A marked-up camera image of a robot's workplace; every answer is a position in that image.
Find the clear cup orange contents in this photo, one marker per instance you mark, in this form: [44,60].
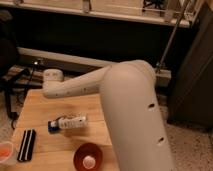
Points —
[8,153]

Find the white wall ledge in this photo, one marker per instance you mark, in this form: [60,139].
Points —
[76,63]

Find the black white striped case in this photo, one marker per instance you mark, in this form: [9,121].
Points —
[27,146]

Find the black chair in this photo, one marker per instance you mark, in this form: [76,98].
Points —
[9,56]

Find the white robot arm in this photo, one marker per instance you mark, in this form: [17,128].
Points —
[130,108]

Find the clear plastic bottle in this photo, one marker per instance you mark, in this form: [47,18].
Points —
[71,122]

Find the metal pole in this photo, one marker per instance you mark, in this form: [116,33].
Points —
[159,65]

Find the dark red bowl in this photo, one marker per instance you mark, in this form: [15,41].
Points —
[87,149]

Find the white ball in bowl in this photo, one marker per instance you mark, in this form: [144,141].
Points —
[89,162]

